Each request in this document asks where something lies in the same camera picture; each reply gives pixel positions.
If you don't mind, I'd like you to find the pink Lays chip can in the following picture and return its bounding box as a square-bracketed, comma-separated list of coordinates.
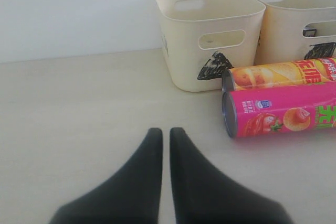
[222, 81, 335, 138]

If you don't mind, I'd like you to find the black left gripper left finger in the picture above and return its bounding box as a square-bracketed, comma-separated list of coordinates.
[50, 128, 163, 223]

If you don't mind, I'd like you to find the yellow Lays chip can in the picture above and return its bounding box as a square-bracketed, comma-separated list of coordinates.
[222, 58, 335, 92]

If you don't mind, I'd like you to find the cream bin with square mark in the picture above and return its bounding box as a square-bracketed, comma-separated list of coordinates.
[255, 0, 335, 65]

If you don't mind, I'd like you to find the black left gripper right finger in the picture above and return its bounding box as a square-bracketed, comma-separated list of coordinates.
[170, 127, 291, 223]

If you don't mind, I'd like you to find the cream bin with triangle mark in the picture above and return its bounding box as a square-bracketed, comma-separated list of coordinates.
[156, 0, 266, 92]

